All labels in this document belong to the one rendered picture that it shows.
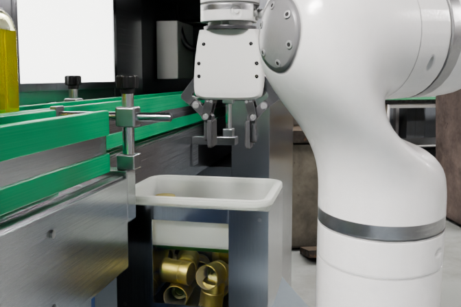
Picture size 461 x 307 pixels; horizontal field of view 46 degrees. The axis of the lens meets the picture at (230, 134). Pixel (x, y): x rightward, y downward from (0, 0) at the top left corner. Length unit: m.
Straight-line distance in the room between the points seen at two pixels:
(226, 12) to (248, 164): 0.87
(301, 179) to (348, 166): 3.21
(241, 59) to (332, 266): 0.34
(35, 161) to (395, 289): 0.36
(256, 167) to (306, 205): 2.19
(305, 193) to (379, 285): 3.21
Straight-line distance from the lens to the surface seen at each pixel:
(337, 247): 0.52
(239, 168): 1.57
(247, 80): 0.77
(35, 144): 0.57
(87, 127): 0.66
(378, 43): 0.45
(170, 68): 1.73
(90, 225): 0.65
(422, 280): 0.53
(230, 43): 0.77
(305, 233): 3.79
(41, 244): 0.56
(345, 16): 0.43
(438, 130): 4.85
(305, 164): 3.68
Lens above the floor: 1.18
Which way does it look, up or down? 6 degrees down
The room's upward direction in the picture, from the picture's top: straight up
